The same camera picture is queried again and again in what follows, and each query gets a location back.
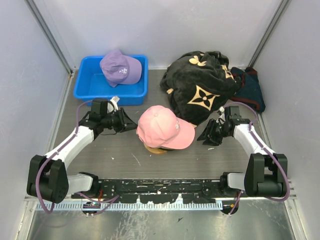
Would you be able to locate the navy cloth red trim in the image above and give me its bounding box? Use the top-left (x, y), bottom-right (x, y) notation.
top-left (231, 67), bottom-right (266, 113)

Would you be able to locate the blue plastic bin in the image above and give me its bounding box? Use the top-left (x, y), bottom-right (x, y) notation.
top-left (73, 55), bottom-right (148, 106)

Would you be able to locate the purple cable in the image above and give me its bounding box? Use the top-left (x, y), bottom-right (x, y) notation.
top-left (34, 99), bottom-right (121, 216)
top-left (222, 101), bottom-right (291, 216)

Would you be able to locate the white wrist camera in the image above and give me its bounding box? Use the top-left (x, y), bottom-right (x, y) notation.
top-left (216, 106), bottom-right (226, 125)
top-left (107, 96), bottom-right (120, 113)

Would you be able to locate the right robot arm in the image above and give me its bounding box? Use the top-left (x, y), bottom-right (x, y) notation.
top-left (198, 105), bottom-right (290, 202)

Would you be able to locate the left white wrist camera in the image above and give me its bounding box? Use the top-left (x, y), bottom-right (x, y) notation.
top-left (107, 96), bottom-right (120, 113)

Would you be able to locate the purple LA cap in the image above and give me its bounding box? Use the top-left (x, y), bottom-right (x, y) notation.
top-left (99, 49), bottom-right (142, 88)

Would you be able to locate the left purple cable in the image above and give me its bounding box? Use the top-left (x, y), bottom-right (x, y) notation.
top-left (34, 99), bottom-right (121, 216)

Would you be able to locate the black floral blanket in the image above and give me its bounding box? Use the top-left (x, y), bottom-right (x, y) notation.
top-left (159, 51), bottom-right (241, 126)

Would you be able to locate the white slotted cable duct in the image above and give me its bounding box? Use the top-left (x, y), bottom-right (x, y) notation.
top-left (36, 199), bottom-right (224, 211)

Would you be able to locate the green NY cap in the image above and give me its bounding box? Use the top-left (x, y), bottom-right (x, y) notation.
top-left (159, 147), bottom-right (174, 152)

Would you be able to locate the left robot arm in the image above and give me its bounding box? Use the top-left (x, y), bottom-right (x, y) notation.
top-left (26, 96), bottom-right (137, 204)

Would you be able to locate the wooden hat stand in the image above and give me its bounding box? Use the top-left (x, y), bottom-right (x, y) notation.
top-left (144, 145), bottom-right (168, 155)

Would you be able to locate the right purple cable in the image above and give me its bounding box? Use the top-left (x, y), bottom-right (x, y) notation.
top-left (222, 101), bottom-right (291, 216)

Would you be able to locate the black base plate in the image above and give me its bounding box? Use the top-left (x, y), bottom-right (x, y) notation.
top-left (84, 178), bottom-right (240, 204)

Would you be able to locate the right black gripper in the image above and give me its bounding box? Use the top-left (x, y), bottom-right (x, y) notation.
top-left (197, 118), bottom-right (231, 147)

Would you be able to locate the aluminium front rail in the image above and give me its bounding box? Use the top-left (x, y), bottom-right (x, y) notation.
top-left (24, 179), bottom-right (297, 201)

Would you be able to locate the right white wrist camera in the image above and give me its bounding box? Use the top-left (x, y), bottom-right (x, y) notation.
top-left (216, 106), bottom-right (226, 125)

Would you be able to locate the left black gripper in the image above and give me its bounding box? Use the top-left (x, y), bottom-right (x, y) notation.
top-left (102, 107), bottom-right (139, 133)

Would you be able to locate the pink cap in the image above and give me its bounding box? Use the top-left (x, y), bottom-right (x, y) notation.
top-left (136, 105), bottom-right (195, 150)

